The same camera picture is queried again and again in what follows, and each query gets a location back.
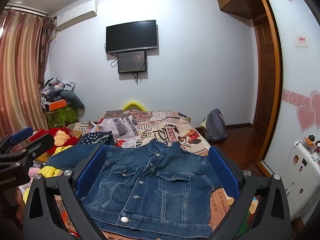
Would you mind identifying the white suitcase with stickers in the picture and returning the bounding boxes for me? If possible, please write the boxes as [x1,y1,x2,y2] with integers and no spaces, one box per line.
[282,140,320,220]

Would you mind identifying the person's left hand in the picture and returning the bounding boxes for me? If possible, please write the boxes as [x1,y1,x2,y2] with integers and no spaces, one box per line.
[14,189,26,224]

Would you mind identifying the pink heart wall stickers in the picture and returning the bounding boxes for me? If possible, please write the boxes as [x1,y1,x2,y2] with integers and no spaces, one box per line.
[282,89,320,133]

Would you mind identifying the printed bedspread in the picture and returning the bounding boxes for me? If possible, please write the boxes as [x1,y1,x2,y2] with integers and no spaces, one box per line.
[32,110,260,240]

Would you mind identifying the wardrobe with white sliding door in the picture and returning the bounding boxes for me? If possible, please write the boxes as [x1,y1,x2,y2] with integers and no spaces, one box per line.
[255,0,320,178]

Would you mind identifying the black wall television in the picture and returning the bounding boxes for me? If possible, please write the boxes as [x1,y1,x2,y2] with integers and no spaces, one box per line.
[106,19,158,55]

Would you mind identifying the grey plush cloth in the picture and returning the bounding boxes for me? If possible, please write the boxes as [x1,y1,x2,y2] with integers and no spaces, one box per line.
[60,90,85,110]

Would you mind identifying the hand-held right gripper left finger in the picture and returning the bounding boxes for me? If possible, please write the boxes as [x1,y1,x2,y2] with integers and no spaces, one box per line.
[23,145,110,240]

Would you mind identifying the red plush toy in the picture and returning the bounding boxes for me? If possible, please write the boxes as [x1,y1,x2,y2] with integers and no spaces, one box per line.
[30,127,83,155]

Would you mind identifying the dark polka dot garment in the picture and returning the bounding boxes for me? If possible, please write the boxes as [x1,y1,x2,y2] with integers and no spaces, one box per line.
[81,131,113,145]

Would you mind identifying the pile of clutter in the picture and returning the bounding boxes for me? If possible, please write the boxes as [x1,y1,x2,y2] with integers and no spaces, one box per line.
[40,77,77,112]

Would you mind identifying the small black wall monitor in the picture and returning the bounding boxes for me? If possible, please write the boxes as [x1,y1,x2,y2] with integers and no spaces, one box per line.
[117,50,147,74]

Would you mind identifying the striped pink curtain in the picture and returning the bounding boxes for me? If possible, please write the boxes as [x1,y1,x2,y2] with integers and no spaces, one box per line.
[0,4,57,140]

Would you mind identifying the yellow foam ring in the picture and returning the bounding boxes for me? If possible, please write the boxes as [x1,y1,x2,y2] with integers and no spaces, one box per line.
[122,100,148,112]

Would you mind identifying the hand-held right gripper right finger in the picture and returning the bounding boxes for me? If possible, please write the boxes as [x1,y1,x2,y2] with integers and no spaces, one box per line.
[207,145,292,240]

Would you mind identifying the yellow cloth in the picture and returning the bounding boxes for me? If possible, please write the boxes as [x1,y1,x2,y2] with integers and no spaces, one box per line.
[40,145,66,178]

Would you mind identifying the blue denim jacket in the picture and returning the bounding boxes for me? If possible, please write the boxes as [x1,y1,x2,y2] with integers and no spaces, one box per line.
[46,139,234,238]

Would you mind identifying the white air conditioner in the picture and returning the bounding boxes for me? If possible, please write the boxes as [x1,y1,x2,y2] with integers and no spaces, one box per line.
[54,0,98,32]

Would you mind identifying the orange box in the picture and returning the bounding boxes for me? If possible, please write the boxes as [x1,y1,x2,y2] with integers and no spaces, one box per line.
[47,99,68,111]

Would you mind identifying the grey purple backpack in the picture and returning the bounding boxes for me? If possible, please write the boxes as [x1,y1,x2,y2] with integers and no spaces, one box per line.
[203,109,228,142]

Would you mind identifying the small items on suitcase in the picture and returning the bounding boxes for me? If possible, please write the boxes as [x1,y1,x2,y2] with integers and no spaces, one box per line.
[301,135,320,155]

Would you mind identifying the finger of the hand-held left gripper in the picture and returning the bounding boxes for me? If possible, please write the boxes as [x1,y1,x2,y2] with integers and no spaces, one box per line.
[0,127,34,153]
[15,133,55,167]

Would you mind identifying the small white wall sign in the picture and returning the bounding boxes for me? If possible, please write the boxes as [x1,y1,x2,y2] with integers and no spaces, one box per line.
[294,34,308,47]

